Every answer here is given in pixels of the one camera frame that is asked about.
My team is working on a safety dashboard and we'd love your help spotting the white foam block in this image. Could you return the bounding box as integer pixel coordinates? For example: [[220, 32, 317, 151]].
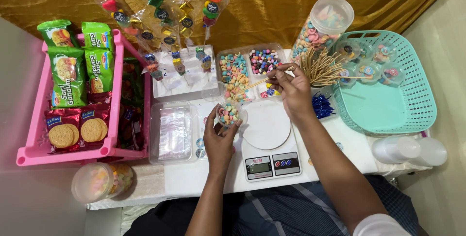
[[152, 45, 218, 102]]

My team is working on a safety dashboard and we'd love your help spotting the pile of multicolour candy balls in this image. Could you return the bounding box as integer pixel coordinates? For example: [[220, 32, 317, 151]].
[[249, 48, 283, 76]]

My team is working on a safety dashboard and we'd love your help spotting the clear rectangular plastic container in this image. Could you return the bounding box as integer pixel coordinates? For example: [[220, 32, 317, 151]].
[[148, 100, 199, 166]]

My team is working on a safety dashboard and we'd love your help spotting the person's left hand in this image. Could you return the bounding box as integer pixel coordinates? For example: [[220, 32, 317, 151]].
[[203, 103, 243, 173]]

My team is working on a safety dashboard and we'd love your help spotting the single wooden skewer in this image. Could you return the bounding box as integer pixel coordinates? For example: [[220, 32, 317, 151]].
[[240, 67, 295, 93]]

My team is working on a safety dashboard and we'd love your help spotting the bunch of wooden skewers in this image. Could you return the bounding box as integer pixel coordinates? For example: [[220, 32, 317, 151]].
[[300, 46, 373, 88]]

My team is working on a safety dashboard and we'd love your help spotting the heap of dark snack packets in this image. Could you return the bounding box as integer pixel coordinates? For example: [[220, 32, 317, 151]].
[[117, 57, 145, 152]]

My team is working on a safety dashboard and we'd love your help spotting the pastel candy rings portion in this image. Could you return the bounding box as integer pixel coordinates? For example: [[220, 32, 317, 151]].
[[219, 104, 241, 125]]

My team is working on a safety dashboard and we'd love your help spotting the lidded jar of pastel candy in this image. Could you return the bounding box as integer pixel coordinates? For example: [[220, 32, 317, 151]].
[[71, 162, 134, 204]]

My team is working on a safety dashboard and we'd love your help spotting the empty clear plastic cup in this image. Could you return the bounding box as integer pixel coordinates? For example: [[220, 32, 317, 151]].
[[201, 81, 227, 102]]

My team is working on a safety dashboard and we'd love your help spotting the row of wrapped candy skewers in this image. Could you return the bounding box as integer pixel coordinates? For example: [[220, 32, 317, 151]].
[[95, 0, 230, 92]]

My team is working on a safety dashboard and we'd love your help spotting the pile of pastel candy rings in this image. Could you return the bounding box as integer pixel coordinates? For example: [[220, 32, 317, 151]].
[[219, 53, 252, 102]]

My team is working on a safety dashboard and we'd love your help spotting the bundle of blue twist ties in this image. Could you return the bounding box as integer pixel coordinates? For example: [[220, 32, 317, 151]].
[[311, 91, 336, 120]]

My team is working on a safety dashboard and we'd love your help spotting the stack of white plastic cups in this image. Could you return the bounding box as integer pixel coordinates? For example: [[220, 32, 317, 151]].
[[411, 137, 448, 167], [371, 135, 421, 165]]

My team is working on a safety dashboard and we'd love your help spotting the teal plastic basket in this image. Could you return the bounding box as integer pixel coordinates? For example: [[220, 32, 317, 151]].
[[332, 30, 438, 136]]

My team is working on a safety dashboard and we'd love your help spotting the small clear plastic cup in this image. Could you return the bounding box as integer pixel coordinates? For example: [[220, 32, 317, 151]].
[[216, 101, 248, 128]]

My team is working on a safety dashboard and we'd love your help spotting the tall jar of candy rings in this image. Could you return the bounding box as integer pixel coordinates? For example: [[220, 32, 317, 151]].
[[291, 0, 355, 66]]

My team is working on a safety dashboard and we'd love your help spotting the green biscuit packet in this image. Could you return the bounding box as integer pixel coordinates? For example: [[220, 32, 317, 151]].
[[48, 46, 87, 109], [84, 48, 115, 95], [37, 19, 79, 49], [81, 22, 114, 51]]

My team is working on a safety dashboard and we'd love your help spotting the red round biscuit packet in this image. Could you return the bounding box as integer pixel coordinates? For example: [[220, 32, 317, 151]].
[[44, 107, 83, 154], [79, 104, 111, 151]]

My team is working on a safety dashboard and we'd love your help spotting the white digital kitchen scale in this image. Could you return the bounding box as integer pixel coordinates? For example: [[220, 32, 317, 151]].
[[240, 99, 303, 182]]

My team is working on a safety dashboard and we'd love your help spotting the person's dark striped clothing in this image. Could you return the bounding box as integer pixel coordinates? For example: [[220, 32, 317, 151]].
[[123, 175, 420, 236]]

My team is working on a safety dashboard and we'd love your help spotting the stack of clear plastic bags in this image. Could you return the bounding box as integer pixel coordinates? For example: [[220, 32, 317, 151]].
[[158, 106, 192, 162]]

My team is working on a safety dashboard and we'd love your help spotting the group of filled lidded cups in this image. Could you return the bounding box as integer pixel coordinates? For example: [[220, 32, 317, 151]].
[[334, 39, 405, 88]]

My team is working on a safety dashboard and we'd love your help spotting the clear divided candy tray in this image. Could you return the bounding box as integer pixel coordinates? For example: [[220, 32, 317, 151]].
[[215, 43, 289, 103]]

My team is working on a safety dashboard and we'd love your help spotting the gold fabric backdrop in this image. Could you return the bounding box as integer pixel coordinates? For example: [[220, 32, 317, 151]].
[[0, 0, 464, 54]]

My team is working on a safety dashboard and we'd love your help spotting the pink plastic tray basket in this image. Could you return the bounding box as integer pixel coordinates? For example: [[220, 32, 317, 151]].
[[16, 29, 152, 167]]

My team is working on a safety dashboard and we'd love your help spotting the sheet of round stickers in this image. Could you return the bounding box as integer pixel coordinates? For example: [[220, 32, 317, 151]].
[[193, 112, 241, 160]]

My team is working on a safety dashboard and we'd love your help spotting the person's right hand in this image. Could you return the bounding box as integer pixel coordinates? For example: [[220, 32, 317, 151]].
[[267, 63, 317, 122]]

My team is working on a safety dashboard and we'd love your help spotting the person's white sleeve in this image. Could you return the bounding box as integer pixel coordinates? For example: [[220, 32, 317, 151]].
[[352, 213, 413, 236]]

